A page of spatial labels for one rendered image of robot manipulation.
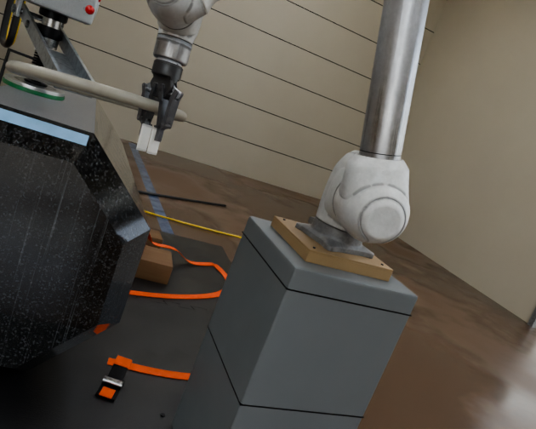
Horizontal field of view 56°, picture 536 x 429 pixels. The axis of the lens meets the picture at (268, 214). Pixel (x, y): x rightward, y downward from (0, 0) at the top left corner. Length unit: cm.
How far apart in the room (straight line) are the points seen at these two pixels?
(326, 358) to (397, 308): 24
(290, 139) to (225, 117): 105
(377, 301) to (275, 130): 626
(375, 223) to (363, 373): 51
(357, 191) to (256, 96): 623
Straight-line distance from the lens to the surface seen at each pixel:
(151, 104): 133
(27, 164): 160
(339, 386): 150
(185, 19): 121
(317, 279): 128
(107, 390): 195
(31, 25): 214
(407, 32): 122
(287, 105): 753
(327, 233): 141
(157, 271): 285
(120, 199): 166
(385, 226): 118
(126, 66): 701
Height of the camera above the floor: 115
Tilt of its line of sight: 12 degrees down
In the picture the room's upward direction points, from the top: 21 degrees clockwise
